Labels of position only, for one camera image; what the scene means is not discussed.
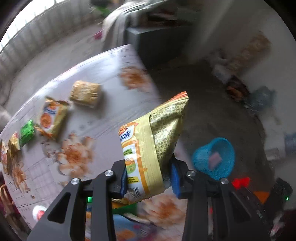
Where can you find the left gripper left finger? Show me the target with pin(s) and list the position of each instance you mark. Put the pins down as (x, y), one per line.
(65, 218)

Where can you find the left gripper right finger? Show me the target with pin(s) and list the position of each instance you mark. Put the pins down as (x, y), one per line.
(215, 209)

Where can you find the blue mesh trash basket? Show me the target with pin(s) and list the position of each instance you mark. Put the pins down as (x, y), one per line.
(227, 153)

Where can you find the orange folder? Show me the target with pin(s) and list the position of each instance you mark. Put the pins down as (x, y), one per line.
(262, 196)

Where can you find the colourful snack wrapper pile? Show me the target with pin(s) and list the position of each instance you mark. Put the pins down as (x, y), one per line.
(130, 227)

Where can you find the black device green light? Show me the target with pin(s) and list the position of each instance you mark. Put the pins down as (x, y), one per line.
(280, 194)

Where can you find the gold candy wrapper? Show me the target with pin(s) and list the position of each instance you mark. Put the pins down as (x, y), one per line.
(14, 144)

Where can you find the green candy wrapper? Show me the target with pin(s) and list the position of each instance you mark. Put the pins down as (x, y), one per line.
(27, 132)

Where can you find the small gold snack packet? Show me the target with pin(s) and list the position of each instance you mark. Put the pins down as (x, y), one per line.
(52, 117)

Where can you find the empty blue water jug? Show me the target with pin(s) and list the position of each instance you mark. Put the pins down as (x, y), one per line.
(260, 100)

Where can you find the black butter bread bag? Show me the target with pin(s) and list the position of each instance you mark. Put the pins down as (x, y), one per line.
(236, 89)

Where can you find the brown wafer packet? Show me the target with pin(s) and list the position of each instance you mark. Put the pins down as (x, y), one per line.
(86, 93)

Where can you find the dark grey cabinet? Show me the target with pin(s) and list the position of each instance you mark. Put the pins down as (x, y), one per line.
(156, 45)

